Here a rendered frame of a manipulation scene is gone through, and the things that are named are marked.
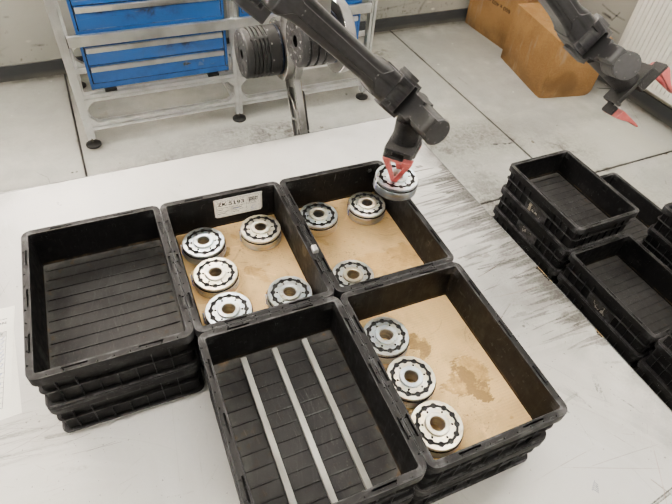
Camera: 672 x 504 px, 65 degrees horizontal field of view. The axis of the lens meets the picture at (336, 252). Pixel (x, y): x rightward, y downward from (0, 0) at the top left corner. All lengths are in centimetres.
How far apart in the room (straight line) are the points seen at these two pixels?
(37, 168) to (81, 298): 192
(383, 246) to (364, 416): 47
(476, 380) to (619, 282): 114
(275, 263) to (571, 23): 83
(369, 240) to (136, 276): 58
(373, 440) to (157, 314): 54
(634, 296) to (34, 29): 349
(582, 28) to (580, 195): 116
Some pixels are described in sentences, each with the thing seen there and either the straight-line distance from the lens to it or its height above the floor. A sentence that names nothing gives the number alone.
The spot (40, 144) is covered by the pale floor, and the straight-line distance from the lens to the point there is 336.
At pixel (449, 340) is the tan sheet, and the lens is 122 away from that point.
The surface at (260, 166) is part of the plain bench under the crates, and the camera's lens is 181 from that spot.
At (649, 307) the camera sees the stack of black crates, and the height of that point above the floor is 38.
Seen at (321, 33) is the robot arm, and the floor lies 143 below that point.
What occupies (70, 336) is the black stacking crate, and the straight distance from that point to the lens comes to 126.
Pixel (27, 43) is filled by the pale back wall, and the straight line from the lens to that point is 392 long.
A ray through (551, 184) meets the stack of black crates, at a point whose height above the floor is 49.
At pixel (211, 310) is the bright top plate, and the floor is 86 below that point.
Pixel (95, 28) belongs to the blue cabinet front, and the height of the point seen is 63.
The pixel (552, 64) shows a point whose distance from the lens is 391.
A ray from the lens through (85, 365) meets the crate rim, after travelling 108.
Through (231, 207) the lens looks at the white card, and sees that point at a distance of 138.
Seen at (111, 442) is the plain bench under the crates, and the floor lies 70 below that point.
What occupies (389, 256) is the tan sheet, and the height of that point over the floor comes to 83.
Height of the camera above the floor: 180
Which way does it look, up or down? 46 degrees down
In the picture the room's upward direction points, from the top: 6 degrees clockwise
